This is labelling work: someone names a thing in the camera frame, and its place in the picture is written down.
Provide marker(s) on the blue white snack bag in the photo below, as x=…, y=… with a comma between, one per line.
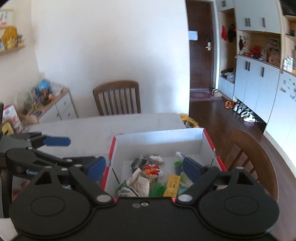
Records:
x=185, y=182

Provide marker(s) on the dark wooden door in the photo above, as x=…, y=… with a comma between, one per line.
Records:
x=200, y=26

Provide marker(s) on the blue globe toy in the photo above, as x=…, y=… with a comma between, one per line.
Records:
x=43, y=86

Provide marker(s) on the patterned red doormat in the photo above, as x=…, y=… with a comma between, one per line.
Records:
x=203, y=95

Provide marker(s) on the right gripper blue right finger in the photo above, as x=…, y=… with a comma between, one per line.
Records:
x=202, y=178

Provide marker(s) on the light blue wall cabinets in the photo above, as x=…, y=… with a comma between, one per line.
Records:
x=263, y=81

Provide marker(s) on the yellow snack box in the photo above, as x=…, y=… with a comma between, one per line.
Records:
x=172, y=186

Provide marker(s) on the wooden chair beside box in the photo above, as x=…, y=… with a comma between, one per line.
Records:
x=242, y=150

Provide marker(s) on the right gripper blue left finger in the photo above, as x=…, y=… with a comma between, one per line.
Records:
x=86, y=176

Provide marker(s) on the yellow tissue box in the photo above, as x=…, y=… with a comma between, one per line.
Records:
x=7, y=128

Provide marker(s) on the white sideboard with wooden top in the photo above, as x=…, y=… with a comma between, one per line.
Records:
x=60, y=109

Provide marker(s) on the gold foil snack bag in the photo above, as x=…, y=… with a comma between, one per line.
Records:
x=136, y=186

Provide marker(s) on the red and white cardboard box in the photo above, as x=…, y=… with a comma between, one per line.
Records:
x=193, y=142

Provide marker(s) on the teal fish-shaped pouch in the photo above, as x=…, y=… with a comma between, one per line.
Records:
x=181, y=191

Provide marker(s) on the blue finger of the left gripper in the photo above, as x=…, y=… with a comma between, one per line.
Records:
x=64, y=162
x=37, y=140

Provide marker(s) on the red orange plush keychain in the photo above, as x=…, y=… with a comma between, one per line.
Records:
x=151, y=171

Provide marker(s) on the orange slippers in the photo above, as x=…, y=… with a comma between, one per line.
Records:
x=230, y=104

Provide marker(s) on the white shoes on floor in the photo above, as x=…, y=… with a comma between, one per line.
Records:
x=244, y=112

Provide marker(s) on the wooden chair behind table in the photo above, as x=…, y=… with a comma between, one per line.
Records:
x=117, y=97

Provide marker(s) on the red white cereal box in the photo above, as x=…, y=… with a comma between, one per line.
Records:
x=10, y=114

